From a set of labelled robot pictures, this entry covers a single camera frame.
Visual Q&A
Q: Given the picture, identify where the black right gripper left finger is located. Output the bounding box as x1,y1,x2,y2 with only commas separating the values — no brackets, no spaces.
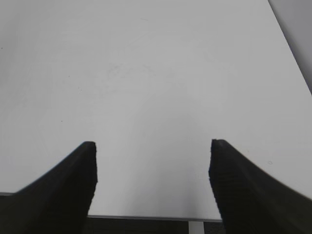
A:
0,141,98,234

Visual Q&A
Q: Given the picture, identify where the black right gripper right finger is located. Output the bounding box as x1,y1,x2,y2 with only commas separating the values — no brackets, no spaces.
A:
209,139,312,234

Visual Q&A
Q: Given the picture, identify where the white table leg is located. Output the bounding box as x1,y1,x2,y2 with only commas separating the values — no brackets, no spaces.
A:
188,221,205,234

